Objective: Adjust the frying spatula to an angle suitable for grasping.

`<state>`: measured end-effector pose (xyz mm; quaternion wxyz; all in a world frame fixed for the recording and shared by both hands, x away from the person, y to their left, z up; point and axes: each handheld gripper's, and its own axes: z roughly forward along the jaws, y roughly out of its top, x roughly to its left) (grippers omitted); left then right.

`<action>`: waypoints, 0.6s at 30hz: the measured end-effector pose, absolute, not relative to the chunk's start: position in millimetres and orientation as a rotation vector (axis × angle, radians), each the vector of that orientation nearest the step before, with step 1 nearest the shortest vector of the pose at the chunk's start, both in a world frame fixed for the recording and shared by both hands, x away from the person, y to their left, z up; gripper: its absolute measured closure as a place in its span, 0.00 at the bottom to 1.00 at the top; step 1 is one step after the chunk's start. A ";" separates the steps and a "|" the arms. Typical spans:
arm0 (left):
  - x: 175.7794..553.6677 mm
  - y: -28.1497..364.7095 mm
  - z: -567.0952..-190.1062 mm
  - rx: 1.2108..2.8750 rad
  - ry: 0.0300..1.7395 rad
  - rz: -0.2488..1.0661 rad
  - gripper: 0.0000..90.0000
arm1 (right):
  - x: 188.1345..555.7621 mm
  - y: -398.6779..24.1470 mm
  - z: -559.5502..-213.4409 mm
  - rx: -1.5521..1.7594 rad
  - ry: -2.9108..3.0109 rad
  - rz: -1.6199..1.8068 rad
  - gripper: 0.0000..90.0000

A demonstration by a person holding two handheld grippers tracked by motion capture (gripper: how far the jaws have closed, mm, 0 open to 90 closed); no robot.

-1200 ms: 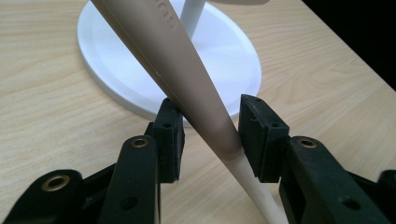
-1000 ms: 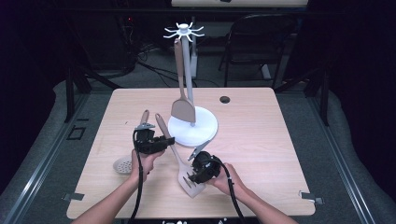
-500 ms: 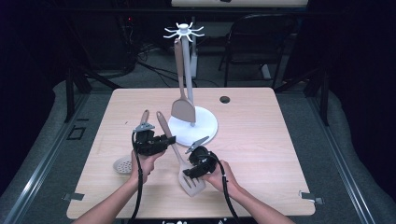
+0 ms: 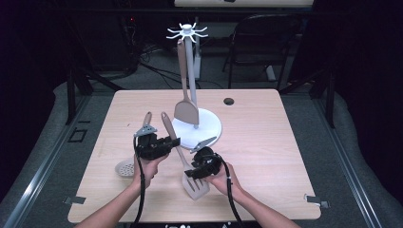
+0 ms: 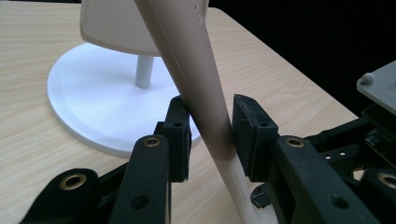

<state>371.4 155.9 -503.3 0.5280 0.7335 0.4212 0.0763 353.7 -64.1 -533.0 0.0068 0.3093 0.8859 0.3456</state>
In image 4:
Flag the black metal stand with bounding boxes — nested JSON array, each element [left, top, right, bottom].
[[278, 67, 336, 129], [65, 67, 123, 125]]

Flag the white bar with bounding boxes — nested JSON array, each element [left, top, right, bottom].
[[265, 65, 278, 82]]

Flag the taupe skimmer spoon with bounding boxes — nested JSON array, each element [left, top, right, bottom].
[[114, 111, 154, 179]]

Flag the white table leg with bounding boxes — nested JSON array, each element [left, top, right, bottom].
[[193, 17, 202, 80]]

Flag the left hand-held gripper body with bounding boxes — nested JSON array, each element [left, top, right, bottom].
[[133, 123, 170, 161]]

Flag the dark equipment with red light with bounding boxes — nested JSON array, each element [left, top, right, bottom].
[[122, 15, 141, 74]]

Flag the grey tape piece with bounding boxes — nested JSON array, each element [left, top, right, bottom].
[[304, 194, 331, 209], [63, 196, 86, 205]]

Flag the black folding chair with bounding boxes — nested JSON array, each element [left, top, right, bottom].
[[221, 13, 302, 91]]

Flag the white utensil rack stand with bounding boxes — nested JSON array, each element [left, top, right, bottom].
[[165, 22, 222, 150]]

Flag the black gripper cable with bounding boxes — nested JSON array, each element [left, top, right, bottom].
[[217, 155, 245, 228], [134, 136, 147, 228]]

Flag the aluminium rail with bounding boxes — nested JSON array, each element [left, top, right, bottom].
[[0, 94, 93, 228], [312, 94, 384, 228]]

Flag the person's right hand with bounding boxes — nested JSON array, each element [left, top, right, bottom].
[[202, 161, 245, 200]]

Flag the taupe slotted spatula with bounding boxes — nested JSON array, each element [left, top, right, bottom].
[[160, 111, 211, 201]]

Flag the taupe solid spatula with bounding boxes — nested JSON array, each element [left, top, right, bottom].
[[173, 38, 201, 126]]

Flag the black floor cable bundle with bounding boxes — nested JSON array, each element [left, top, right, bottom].
[[139, 44, 224, 90]]

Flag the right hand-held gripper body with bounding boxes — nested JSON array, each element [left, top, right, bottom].
[[189, 136, 222, 178]]

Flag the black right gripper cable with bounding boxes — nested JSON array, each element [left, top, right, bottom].
[[217, 155, 245, 228]]

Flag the person's left hand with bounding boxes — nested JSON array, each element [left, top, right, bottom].
[[132, 154, 170, 192]]

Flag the black square tape outline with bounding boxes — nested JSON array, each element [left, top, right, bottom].
[[67, 127, 88, 143]]

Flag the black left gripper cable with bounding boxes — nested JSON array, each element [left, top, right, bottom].
[[134, 136, 147, 228]]

